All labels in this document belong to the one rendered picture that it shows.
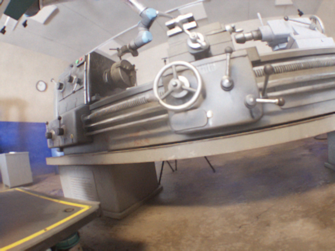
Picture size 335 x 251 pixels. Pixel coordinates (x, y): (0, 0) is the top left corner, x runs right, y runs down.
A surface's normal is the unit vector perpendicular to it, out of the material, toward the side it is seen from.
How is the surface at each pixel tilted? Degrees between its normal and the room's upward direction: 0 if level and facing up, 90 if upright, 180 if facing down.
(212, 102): 90
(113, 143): 90
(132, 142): 90
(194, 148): 90
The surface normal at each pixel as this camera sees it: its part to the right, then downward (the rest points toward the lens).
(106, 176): -0.39, -0.01
